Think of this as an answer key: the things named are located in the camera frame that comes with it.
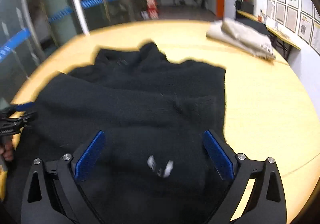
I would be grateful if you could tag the red white stacked boxes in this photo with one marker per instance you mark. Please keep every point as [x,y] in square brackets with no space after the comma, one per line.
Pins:
[152,9]

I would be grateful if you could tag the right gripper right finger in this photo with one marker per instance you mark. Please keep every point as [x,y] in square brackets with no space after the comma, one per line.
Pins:
[266,203]

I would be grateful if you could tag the yellow side table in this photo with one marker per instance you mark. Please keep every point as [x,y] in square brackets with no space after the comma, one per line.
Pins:
[277,37]

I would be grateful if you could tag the potted green plant black planter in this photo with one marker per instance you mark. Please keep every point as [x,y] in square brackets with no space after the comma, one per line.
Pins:
[245,6]

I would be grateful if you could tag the black Camel fleece jacket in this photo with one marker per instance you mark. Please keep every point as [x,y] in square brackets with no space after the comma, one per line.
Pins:
[153,112]

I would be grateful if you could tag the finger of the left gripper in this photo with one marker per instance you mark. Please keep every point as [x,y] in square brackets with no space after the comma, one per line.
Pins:
[23,107]

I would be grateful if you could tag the person's left hand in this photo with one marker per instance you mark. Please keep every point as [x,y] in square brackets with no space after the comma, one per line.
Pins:
[7,149]

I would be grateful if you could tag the dark garment on pile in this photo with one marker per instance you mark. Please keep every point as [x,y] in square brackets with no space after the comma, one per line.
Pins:
[259,27]

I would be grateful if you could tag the beige folded cloth pile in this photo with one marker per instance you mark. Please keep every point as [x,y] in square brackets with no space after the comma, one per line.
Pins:
[242,36]

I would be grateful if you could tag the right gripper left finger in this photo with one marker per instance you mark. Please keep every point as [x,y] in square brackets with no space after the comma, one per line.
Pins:
[69,170]

